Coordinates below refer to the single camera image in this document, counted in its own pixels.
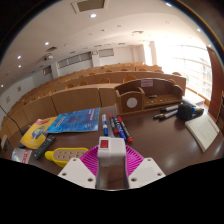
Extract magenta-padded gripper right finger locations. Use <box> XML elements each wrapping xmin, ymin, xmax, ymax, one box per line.
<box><xmin>124</xmin><ymin>145</ymin><xmax>167</xmax><ymax>190</ymax></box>

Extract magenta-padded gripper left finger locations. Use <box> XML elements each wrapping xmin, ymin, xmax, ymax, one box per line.
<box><xmin>57</xmin><ymin>145</ymin><xmax>101</xmax><ymax>190</ymax></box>

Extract white charger with red switch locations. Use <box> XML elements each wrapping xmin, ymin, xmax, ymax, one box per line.
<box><xmin>97</xmin><ymin>135</ymin><xmax>127</xmax><ymax>168</ymax></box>

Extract yellow power strip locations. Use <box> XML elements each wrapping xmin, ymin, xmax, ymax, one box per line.
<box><xmin>44</xmin><ymin>147</ymin><xmax>90</xmax><ymax>168</ymax></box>

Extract blue-capped black marker pen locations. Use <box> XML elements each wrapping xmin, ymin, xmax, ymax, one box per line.
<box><xmin>112</xmin><ymin>116</ymin><xmax>128</xmax><ymax>143</ymax></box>

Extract red-capped black marker pen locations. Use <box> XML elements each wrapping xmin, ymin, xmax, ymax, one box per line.
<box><xmin>108</xmin><ymin>113</ymin><xmax>120</xmax><ymax>136</ymax></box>
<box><xmin>116</xmin><ymin>115</ymin><xmax>134</xmax><ymax>144</ymax></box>

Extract blue booklet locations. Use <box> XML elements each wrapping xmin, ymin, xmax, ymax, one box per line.
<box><xmin>45</xmin><ymin>107</ymin><xmax>101</xmax><ymax>134</ymax></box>

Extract blue white marker pen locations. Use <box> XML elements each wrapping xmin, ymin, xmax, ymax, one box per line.
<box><xmin>101</xmin><ymin>113</ymin><xmax>110</xmax><ymax>137</ymax></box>

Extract white red plastic package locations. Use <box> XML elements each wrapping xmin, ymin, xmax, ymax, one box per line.
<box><xmin>10</xmin><ymin>147</ymin><xmax>33</xmax><ymax>164</ymax></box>

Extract black gooseneck desk microphone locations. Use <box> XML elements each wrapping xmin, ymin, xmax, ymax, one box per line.
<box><xmin>0</xmin><ymin>104</ymin><xmax>26</xmax><ymax>138</ymax></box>

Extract white paper pad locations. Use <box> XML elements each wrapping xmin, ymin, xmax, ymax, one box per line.
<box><xmin>184</xmin><ymin>113</ymin><xmax>222</xmax><ymax>153</ymax></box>

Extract black handheld microphone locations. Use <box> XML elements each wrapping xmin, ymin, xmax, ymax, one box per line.
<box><xmin>175</xmin><ymin>102</ymin><xmax>205</xmax><ymax>122</ymax></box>

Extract wooden lecture hall seat rows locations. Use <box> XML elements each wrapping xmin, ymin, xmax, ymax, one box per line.
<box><xmin>0</xmin><ymin>61</ymin><xmax>188</xmax><ymax>134</ymax></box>

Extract wooden desk organizer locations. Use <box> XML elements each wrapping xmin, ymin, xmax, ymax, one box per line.
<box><xmin>114</xmin><ymin>77</ymin><xmax>185</xmax><ymax>117</ymax></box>

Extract recessed ceiling lights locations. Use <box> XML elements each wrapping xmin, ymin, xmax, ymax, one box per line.
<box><xmin>16</xmin><ymin>1</ymin><xmax>203</xmax><ymax>60</ymax></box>

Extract ceiling air vent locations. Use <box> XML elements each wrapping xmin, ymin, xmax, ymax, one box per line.
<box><xmin>70</xmin><ymin>0</ymin><xmax>109</xmax><ymax>14</ymax></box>

